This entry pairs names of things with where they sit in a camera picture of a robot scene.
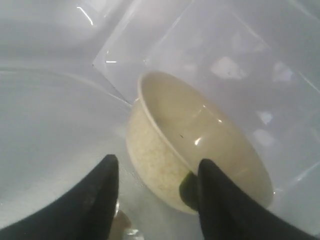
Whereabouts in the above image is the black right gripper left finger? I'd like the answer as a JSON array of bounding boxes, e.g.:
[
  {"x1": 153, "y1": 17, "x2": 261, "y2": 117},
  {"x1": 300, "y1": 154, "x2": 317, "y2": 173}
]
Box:
[{"x1": 0, "y1": 154, "x2": 119, "y2": 240}]

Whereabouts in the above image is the cream ceramic bowl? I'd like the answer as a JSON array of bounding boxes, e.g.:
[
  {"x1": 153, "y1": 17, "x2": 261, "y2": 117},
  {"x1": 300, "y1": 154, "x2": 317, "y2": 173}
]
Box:
[{"x1": 126, "y1": 71, "x2": 274, "y2": 215}]

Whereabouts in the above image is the glass microwave turntable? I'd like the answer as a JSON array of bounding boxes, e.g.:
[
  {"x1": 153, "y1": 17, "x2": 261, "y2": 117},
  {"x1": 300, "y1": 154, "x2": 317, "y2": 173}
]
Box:
[{"x1": 0, "y1": 68, "x2": 131, "y2": 225}]

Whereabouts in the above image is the white microwave oven body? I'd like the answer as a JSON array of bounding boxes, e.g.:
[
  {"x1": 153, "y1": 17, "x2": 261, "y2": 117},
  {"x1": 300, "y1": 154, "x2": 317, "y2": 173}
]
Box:
[{"x1": 0, "y1": 0, "x2": 320, "y2": 240}]

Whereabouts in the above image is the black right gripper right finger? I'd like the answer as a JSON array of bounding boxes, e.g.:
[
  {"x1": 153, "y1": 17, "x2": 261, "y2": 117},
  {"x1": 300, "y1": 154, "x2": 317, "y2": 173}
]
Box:
[{"x1": 197, "y1": 159, "x2": 316, "y2": 240}]

